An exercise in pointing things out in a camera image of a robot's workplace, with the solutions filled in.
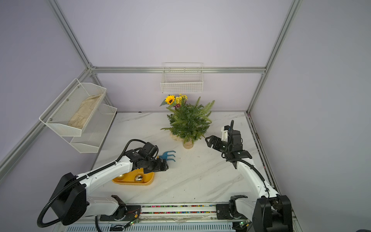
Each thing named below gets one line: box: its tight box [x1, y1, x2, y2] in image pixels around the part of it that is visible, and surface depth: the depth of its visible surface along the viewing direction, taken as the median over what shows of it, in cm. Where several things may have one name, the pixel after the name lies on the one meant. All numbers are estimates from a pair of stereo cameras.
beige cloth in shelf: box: [68, 93, 104, 130], surface depth 80 cm
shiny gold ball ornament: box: [135, 174, 143, 182], surface depth 83 cm
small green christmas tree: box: [160, 96, 215, 149], surface depth 78 cm
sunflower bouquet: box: [159, 93, 188, 108], surface depth 95 cm
